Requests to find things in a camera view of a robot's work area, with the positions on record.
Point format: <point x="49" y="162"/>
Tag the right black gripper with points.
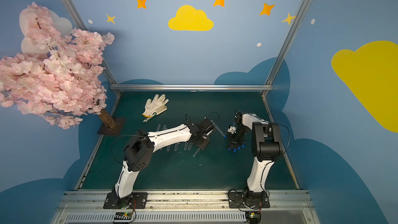
<point x="235" y="143"/>

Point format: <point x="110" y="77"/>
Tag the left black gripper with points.
<point x="202" y="141"/>

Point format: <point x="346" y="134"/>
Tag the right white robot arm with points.
<point x="266" y="148"/>

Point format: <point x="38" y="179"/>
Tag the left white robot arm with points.
<point x="138" y="153"/>

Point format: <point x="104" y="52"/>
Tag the white cotton work glove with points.
<point x="155" y="106"/>

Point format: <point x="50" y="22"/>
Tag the right small circuit board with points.
<point x="253" y="217"/>

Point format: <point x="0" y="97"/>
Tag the small circuit board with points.
<point x="253" y="217"/>
<point x="123" y="218"/>

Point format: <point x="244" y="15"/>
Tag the left small circuit board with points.
<point x="123" y="218"/>

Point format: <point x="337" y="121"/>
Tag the pink cherry blossom tree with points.
<point x="62" y="84"/>

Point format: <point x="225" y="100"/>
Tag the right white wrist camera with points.
<point x="232" y="129"/>

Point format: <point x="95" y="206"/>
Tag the green handled small tool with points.
<point x="149" y="118"/>

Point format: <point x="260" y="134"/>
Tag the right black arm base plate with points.
<point x="239" y="199"/>

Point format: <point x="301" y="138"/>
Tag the aluminium frame back bar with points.
<point x="135" y="87"/>

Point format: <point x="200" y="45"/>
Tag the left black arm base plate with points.
<point x="136" y="200"/>

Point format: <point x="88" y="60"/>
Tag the aluminium mounting rail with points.
<point x="185" y="207"/>

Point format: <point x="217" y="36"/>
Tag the aluminium frame right post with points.
<point x="294" y="27"/>

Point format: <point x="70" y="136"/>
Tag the aluminium frame post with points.
<point x="79" y="23"/>
<point x="294" y="27"/>

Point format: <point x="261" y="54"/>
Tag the aluminium frame left post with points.
<point x="79" y="23"/>

